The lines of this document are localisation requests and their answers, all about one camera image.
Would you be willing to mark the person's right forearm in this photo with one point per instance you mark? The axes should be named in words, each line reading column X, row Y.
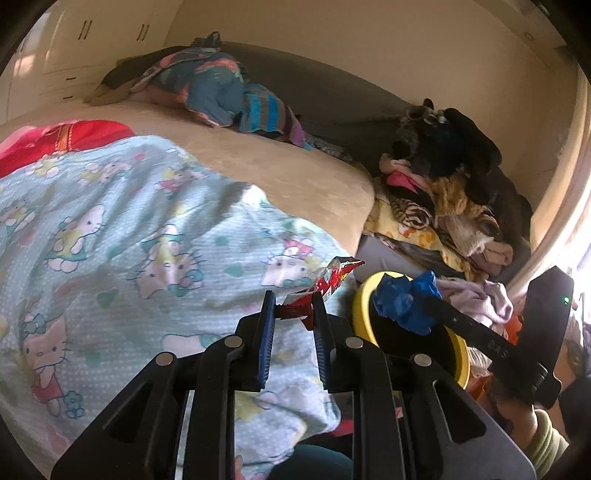
column 547, row 447

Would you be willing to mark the blue cartoon printed blanket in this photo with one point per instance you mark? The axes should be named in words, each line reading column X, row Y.
column 138, row 230

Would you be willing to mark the blue plastic bag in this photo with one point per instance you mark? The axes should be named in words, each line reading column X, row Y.
column 401, row 300

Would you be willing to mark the red blanket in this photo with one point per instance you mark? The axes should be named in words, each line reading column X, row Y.
column 69, row 138

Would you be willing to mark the yellow rimmed black trash bin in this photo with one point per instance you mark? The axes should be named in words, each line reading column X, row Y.
column 361, row 307

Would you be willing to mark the blue floral quilt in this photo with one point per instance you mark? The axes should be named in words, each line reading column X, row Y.
column 217, row 87

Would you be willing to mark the striped cloth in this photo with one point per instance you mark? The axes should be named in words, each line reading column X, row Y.
column 263, row 110

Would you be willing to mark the lilac cloth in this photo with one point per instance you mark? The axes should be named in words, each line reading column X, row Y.
column 485, row 300

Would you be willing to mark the grey headboard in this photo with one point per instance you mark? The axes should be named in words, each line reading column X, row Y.
column 332, row 92

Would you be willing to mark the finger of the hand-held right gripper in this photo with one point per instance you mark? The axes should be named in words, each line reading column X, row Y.
column 480, row 334

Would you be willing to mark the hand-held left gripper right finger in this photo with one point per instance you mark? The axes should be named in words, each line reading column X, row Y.
column 322, row 344

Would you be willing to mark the cream wardrobe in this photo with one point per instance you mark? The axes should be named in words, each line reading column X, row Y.
column 92, row 46

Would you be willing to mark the dark patterned cloth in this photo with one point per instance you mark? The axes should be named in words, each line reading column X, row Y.
column 328, row 147

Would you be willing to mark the dark brown cloth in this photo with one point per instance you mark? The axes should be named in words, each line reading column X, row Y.
column 124, row 71

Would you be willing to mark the pile of clothes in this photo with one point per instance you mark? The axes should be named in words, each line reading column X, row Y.
column 461, row 207

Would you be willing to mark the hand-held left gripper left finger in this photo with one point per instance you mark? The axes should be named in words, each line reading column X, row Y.
column 268, row 337

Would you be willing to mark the person's teal pants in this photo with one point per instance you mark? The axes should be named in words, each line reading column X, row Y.
column 314, row 466

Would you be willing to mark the dark snack packet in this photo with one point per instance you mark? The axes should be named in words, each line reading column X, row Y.
column 332, row 277

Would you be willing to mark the person's right hand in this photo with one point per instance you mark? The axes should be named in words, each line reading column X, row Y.
column 515, row 417

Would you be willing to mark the beige bed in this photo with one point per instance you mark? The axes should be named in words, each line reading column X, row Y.
column 277, row 170

